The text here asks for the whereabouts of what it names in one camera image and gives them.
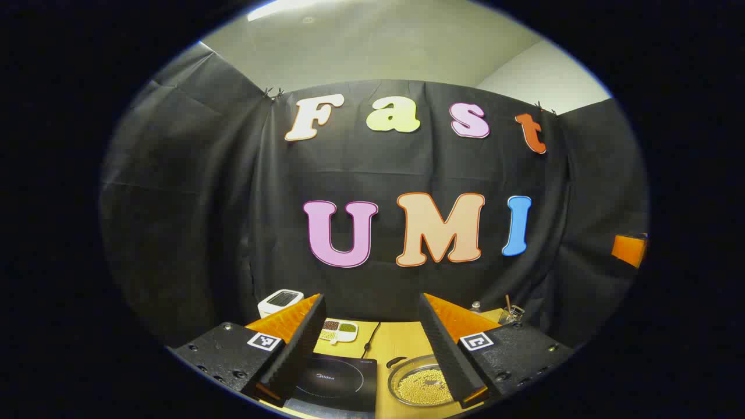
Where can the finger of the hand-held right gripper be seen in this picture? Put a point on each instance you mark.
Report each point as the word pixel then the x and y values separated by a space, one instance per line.
pixel 628 250

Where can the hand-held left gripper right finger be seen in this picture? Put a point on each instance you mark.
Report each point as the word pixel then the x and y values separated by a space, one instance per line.
pixel 445 355

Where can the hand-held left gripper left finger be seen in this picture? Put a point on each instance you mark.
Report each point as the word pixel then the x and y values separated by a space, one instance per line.
pixel 302 349

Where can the stainless steel pot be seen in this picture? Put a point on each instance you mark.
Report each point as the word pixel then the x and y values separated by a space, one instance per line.
pixel 401 372

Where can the black induction cooktop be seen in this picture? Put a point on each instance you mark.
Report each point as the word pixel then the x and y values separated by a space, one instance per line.
pixel 343 378

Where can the pile of yellow soybeans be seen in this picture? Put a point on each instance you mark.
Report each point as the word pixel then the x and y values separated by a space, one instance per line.
pixel 425 390

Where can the white divided dish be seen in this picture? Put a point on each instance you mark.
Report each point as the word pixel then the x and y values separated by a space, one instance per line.
pixel 349 337

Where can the heap of green mung beans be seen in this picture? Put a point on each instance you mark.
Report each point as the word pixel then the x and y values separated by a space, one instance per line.
pixel 347 328

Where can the white toaster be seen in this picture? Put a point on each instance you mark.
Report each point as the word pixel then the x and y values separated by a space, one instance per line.
pixel 270 309

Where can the white plastic bottle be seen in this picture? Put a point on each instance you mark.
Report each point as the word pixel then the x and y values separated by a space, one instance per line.
pixel 476 305

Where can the black cloth clip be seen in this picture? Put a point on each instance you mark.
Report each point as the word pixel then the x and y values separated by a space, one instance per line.
pixel 273 93
pixel 545 108

